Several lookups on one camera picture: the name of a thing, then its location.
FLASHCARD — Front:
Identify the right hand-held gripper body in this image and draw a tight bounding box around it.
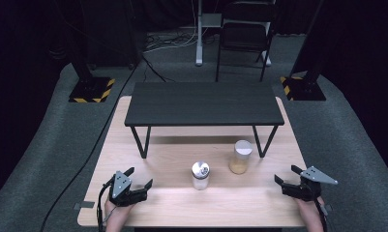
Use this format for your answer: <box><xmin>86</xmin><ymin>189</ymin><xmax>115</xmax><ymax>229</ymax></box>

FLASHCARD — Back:
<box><xmin>281</xmin><ymin>165</ymin><xmax>339</xmax><ymax>203</ymax></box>

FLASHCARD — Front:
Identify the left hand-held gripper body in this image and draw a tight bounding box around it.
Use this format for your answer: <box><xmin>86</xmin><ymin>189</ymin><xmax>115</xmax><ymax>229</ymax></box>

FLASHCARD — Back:
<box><xmin>107</xmin><ymin>170</ymin><xmax>149</xmax><ymax>208</ymax></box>

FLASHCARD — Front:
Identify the clear jar with white lid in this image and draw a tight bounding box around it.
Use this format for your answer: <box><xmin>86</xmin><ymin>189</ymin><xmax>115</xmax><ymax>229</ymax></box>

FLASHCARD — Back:
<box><xmin>227</xmin><ymin>139</ymin><xmax>254</xmax><ymax>176</ymax></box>

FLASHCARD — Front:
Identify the glass jar with metal lid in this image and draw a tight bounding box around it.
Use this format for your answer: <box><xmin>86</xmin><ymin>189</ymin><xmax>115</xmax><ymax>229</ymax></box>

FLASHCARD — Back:
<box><xmin>191</xmin><ymin>160</ymin><xmax>211</xmax><ymax>191</ymax></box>

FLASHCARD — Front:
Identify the black shelf with metal legs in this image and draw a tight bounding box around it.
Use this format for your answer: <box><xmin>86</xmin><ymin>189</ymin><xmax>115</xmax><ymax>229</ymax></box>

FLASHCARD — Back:
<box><xmin>124</xmin><ymin>81</ymin><xmax>285</xmax><ymax>160</ymax></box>

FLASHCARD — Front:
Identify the person's right hand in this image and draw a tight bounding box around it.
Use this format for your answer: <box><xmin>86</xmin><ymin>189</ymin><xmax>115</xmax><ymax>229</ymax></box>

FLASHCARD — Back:
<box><xmin>294</xmin><ymin>195</ymin><xmax>327</xmax><ymax>226</ymax></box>

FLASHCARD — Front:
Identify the person's left hand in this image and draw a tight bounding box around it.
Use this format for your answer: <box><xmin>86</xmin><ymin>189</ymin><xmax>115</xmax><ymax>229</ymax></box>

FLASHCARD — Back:
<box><xmin>104</xmin><ymin>198</ymin><xmax>135</xmax><ymax>226</ymax></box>

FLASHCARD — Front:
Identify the striped black stand base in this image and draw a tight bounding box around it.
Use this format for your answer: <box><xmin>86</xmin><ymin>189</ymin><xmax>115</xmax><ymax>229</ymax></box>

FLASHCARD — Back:
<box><xmin>280</xmin><ymin>69</ymin><xmax>328</xmax><ymax>102</ymax></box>
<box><xmin>68</xmin><ymin>61</ymin><xmax>117</xmax><ymax>104</ymax></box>

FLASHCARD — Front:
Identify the dark cart on casters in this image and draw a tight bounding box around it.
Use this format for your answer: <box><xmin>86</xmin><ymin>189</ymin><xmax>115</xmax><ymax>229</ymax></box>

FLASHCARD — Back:
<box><xmin>83</xmin><ymin>0</ymin><xmax>143</xmax><ymax>72</ymax></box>

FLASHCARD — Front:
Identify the black folding chair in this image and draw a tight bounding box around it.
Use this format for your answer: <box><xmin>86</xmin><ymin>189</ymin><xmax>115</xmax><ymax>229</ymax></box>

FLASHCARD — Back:
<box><xmin>214</xmin><ymin>0</ymin><xmax>279</xmax><ymax>83</ymax></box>

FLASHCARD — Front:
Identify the white desk leg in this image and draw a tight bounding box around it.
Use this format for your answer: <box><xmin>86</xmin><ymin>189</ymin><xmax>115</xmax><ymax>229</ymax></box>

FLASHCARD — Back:
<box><xmin>194</xmin><ymin>0</ymin><xmax>224</xmax><ymax>68</ymax></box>

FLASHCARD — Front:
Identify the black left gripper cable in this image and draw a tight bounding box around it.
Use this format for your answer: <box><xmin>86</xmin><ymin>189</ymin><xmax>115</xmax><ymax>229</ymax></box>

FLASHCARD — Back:
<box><xmin>96</xmin><ymin>182</ymin><xmax>116</xmax><ymax>232</ymax></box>

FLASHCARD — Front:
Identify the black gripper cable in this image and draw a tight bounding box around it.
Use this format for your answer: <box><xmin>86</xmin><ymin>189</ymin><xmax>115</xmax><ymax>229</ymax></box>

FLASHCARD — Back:
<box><xmin>313</xmin><ymin>196</ymin><xmax>329</xmax><ymax>232</ymax></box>
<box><xmin>96</xmin><ymin>182</ymin><xmax>116</xmax><ymax>232</ymax></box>

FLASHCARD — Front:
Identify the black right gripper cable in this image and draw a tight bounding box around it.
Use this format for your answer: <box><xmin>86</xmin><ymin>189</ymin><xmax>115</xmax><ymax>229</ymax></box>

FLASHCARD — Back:
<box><xmin>313</xmin><ymin>196</ymin><xmax>329</xmax><ymax>232</ymax></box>

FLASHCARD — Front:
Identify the long black floor cable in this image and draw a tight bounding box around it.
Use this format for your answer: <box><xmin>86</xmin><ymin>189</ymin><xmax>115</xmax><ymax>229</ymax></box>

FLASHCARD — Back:
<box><xmin>39</xmin><ymin>56</ymin><xmax>167</xmax><ymax>232</ymax></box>

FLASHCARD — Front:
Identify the bundle of floor cables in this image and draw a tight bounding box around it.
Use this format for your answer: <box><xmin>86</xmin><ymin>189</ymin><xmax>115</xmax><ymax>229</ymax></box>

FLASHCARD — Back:
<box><xmin>142</xmin><ymin>29</ymin><xmax>217</xmax><ymax>54</ymax></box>

